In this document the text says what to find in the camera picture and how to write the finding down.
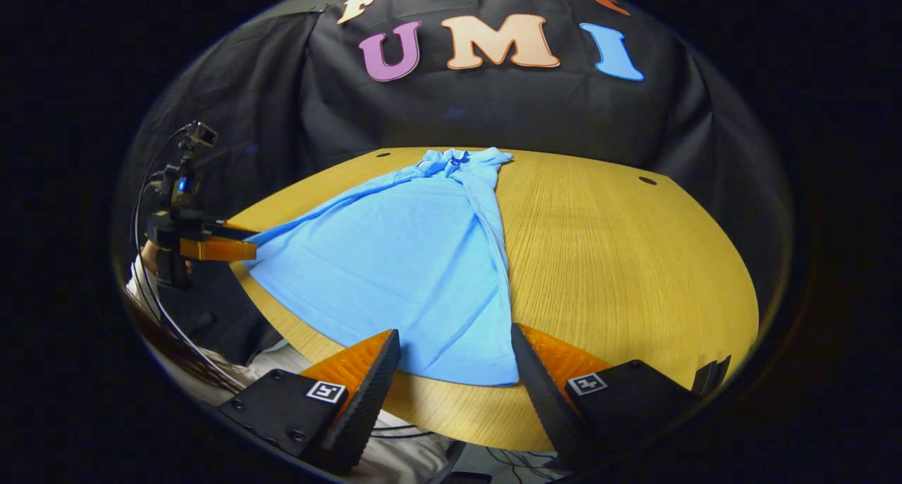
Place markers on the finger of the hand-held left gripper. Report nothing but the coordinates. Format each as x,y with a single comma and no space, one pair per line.
222,229
215,249

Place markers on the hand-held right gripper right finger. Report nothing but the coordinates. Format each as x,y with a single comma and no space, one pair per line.
546,406

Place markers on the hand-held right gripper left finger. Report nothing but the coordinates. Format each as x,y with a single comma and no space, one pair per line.
370,406

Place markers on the light blue T-shirt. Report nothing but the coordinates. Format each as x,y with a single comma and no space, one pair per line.
394,258

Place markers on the dark curved object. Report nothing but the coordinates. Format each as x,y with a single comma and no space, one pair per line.
710,377

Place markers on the black backdrop cloth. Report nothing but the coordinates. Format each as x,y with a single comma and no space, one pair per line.
493,110

